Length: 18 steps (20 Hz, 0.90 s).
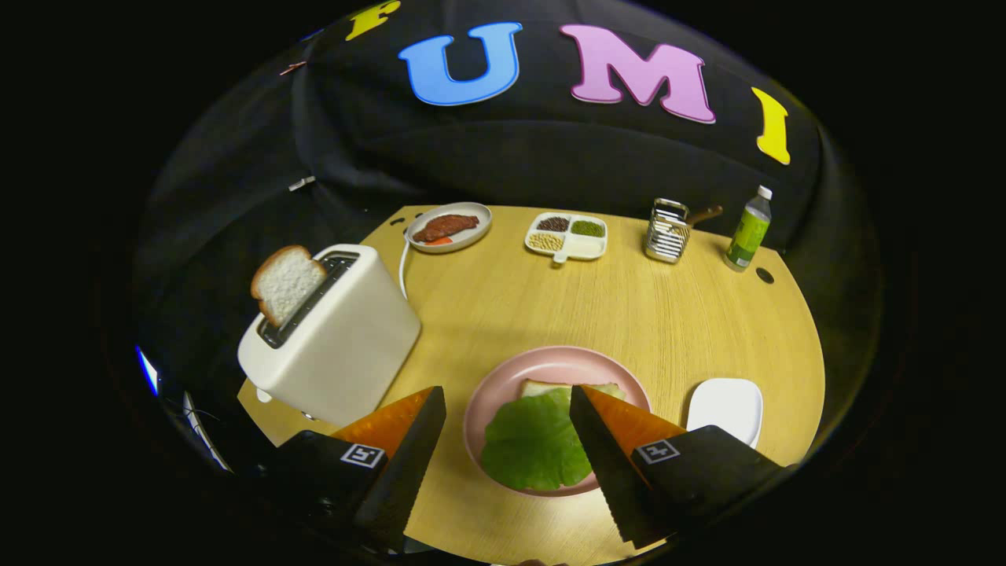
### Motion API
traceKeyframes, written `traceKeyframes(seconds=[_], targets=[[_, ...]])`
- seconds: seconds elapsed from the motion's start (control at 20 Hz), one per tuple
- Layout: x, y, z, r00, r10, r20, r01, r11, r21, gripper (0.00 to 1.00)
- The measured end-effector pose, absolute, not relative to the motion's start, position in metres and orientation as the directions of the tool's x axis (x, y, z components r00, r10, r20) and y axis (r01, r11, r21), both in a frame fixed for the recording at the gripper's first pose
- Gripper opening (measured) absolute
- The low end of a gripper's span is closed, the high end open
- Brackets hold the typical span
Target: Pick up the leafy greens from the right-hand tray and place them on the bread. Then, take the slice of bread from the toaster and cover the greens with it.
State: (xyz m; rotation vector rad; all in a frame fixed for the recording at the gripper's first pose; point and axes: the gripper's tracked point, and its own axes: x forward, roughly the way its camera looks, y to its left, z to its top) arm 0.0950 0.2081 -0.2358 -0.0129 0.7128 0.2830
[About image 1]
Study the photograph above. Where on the brown beans portion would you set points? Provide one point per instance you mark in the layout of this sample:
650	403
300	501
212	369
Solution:
553	224

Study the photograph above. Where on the white toaster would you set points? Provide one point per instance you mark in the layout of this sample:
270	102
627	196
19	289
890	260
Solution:
346	346

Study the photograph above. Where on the white divided dish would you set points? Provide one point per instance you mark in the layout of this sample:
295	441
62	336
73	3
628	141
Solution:
585	248

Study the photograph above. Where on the green lettuce leaf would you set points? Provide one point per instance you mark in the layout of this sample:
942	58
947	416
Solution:
534	440

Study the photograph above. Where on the green beans portion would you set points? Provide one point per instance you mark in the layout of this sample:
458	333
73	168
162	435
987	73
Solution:
588	229

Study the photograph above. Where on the black backdrop cloth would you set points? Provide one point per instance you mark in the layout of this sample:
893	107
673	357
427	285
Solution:
511	157

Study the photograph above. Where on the yellow beans portion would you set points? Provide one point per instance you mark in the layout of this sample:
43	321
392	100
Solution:
546	242

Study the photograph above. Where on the white round plate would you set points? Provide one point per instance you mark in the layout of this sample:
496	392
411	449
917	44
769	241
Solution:
475	234

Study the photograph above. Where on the white bread slice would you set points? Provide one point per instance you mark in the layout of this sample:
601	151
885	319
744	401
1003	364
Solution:
538	387

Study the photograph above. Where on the small white clip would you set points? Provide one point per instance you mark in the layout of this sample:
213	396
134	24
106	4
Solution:
301	183

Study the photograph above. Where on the toasted bread slice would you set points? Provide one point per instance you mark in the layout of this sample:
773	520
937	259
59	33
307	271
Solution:
287	283

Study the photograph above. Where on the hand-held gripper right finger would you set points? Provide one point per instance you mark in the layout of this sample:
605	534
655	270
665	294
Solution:
605	472

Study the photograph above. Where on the pink plate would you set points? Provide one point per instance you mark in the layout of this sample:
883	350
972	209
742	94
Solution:
503	377

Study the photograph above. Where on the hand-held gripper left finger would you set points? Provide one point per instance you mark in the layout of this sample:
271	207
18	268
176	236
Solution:
409	472

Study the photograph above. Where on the orange carrot slice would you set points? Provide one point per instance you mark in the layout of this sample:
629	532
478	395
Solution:
438	241

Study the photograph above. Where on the red clip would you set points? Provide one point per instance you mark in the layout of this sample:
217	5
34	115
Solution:
292	68

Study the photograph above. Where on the red-brown meat piece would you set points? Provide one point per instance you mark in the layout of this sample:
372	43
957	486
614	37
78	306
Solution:
446	227

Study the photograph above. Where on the white rounded square plate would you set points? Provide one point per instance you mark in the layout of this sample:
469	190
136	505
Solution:
727	405

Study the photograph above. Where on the green label plastic bottle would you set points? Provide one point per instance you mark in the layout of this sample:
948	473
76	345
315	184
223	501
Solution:
747	236

